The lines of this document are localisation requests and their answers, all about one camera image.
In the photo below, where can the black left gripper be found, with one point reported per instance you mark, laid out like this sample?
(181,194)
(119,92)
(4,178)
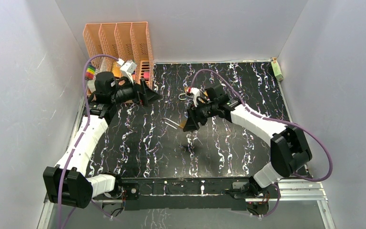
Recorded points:
(141,93)

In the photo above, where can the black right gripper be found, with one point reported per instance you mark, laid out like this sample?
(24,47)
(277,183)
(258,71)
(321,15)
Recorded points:
(194,117)

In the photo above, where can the large brass padlock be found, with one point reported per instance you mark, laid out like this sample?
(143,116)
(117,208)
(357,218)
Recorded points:
(186,95)

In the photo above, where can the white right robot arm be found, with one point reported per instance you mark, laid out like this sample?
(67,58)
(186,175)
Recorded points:
(289,149)

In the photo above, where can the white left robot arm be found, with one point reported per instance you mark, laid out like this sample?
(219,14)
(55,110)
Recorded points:
(66,183)

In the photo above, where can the orange plastic file organizer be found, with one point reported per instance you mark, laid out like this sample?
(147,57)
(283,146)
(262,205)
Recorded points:
(124,40)

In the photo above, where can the small white box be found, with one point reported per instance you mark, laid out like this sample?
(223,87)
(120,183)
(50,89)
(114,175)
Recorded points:
(91,85)

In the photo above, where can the coloured marker set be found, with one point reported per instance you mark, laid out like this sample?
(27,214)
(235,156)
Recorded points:
(90,72)

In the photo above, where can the pale green eraser box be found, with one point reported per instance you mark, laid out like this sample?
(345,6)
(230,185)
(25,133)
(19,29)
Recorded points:
(277,69)

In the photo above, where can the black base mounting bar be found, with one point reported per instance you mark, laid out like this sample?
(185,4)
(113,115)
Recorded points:
(235,193)

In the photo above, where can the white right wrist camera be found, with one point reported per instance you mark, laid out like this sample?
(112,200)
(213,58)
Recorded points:
(199,97)

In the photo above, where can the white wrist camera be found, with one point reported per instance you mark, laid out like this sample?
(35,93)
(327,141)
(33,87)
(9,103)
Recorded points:
(127,68)
(199,97)

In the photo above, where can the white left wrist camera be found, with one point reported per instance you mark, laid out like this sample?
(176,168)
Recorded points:
(127,68)

